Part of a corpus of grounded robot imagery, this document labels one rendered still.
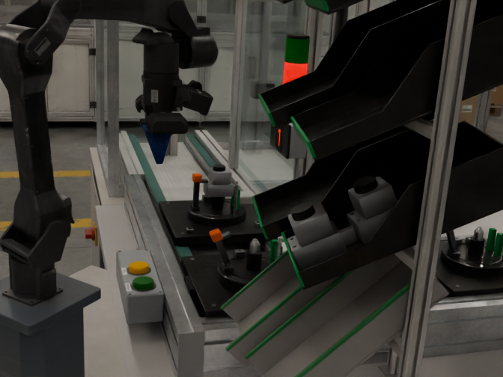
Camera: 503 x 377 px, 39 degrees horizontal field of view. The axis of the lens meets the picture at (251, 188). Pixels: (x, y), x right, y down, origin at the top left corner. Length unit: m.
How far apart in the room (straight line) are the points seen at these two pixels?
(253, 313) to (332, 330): 0.20
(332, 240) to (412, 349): 0.16
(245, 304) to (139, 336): 0.30
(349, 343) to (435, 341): 0.52
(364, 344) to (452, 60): 0.36
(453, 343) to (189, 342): 0.52
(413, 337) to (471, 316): 0.54
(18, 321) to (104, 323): 0.41
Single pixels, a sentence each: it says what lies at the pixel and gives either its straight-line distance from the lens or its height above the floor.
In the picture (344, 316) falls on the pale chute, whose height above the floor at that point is 1.09.
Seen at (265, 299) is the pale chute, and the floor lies 1.03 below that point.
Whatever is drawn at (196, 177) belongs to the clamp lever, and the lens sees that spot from 1.62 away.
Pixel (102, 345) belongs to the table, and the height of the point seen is 0.86.
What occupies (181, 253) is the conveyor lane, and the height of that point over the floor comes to 0.95.
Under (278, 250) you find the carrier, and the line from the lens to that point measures 1.30.
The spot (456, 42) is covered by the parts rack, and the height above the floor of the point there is 1.49.
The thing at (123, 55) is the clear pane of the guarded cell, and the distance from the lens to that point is 2.55.
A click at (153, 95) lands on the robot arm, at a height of 1.34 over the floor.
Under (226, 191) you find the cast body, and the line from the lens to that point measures 1.64.
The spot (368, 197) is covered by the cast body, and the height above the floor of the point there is 1.29.
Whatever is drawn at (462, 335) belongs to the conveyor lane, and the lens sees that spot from 1.42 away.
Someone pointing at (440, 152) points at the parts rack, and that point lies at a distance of 0.79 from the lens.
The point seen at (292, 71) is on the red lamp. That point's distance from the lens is 1.45.
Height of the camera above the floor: 1.56
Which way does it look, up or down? 18 degrees down
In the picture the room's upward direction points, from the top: 3 degrees clockwise
